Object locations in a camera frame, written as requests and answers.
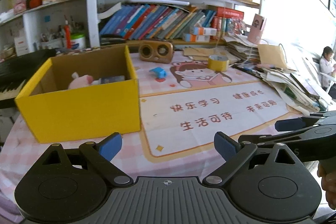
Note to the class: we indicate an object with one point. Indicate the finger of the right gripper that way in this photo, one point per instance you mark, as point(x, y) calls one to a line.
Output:
point(319, 118)
point(308, 144)

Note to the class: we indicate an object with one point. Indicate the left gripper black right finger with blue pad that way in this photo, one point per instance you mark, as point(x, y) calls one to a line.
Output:
point(268, 185)

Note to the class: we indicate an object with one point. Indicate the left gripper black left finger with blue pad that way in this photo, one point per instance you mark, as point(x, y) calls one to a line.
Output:
point(67, 185)

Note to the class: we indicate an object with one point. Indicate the yellow tape roll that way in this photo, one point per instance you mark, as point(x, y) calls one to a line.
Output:
point(218, 63)

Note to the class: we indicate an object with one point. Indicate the blue plastic toy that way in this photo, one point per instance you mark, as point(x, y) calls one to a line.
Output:
point(159, 72)

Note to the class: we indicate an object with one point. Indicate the person's right hand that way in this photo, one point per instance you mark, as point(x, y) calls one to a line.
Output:
point(328, 183)

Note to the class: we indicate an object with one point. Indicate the pile of papers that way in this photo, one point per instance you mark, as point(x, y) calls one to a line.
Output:
point(299, 85)

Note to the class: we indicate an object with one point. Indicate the seated child in background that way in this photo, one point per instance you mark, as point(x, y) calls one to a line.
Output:
point(326, 66)

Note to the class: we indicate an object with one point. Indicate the yellow cardboard box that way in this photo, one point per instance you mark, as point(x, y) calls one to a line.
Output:
point(54, 113)

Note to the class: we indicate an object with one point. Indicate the pink plush pig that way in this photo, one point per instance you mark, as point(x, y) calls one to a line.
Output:
point(80, 82)

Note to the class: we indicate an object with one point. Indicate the pink printed desk mat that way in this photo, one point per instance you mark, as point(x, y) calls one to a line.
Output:
point(179, 118)

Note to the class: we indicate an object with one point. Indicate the small grey pink box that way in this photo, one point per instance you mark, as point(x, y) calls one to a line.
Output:
point(112, 79)

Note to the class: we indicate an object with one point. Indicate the black electronic keyboard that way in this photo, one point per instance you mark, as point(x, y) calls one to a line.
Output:
point(16, 72)

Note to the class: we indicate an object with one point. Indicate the orange white medicine box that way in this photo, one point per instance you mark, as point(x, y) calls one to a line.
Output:
point(199, 34)

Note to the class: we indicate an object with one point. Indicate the green lid white jar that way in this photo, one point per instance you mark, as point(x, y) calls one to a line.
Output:
point(78, 41)

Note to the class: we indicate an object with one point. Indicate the brown retro radio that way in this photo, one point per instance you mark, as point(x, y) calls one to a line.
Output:
point(156, 51)

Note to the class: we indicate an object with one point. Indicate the row of leaning books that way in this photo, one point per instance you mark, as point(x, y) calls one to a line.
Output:
point(164, 22)

